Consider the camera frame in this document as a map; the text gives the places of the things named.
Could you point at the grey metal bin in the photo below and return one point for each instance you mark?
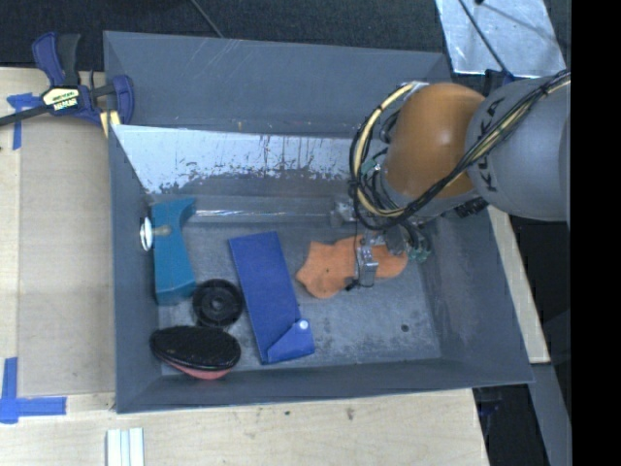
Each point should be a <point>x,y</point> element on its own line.
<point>271,90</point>

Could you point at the blue flat pouch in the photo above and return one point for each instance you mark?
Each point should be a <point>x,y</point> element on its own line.
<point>267,289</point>

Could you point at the teal block with white knob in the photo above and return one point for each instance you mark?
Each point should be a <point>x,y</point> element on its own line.
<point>171,260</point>

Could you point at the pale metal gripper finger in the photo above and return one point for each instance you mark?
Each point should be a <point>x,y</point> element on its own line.
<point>367,269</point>
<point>343,214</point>

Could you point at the pale wood board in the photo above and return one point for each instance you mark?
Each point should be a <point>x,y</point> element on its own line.
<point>63,260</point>

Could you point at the black plastic wheel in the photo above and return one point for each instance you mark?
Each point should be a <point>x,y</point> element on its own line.
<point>218,304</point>

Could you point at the black oval brush red base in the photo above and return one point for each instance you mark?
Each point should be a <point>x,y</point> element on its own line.
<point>194,347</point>

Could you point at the orange cloth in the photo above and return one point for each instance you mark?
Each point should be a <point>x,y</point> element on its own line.
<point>326,270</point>

